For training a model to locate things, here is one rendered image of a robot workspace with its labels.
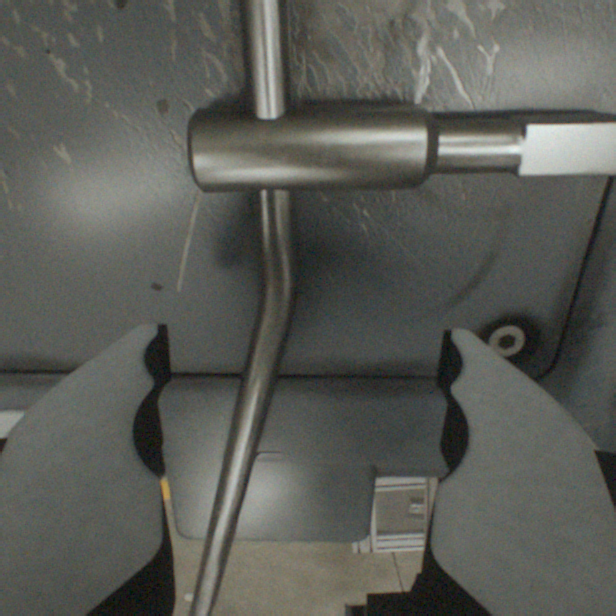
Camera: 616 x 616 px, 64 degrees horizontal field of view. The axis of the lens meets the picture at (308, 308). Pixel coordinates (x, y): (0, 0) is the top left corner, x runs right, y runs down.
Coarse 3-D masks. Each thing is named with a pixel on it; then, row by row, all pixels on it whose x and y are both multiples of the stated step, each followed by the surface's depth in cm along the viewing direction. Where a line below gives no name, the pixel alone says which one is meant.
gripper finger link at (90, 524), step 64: (64, 384) 10; (128, 384) 10; (64, 448) 8; (128, 448) 8; (0, 512) 7; (64, 512) 7; (128, 512) 7; (0, 576) 6; (64, 576) 6; (128, 576) 6
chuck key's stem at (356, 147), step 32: (192, 128) 12; (224, 128) 12; (256, 128) 12; (288, 128) 12; (320, 128) 12; (352, 128) 12; (384, 128) 12; (416, 128) 12; (448, 128) 13; (480, 128) 13; (512, 128) 13; (544, 128) 12; (576, 128) 12; (608, 128) 12; (192, 160) 12; (224, 160) 12; (256, 160) 12; (288, 160) 12; (320, 160) 12; (352, 160) 12; (384, 160) 12; (416, 160) 12; (448, 160) 13; (480, 160) 13; (512, 160) 13; (544, 160) 13; (576, 160) 13; (608, 160) 13
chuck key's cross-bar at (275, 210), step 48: (240, 0) 11; (288, 0) 12; (288, 48) 12; (288, 96) 12; (288, 192) 14; (288, 240) 14; (288, 288) 15; (240, 384) 17; (240, 432) 18; (240, 480) 19
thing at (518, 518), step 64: (448, 384) 12; (512, 384) 10; (448, 448) 10; (512, 448) 8; (576, 448) 8; (448, 512) 7; (512, 512) 7; (576, 512) 7; (448, 576) 6; (512, 576) 6; (576, 576) 6
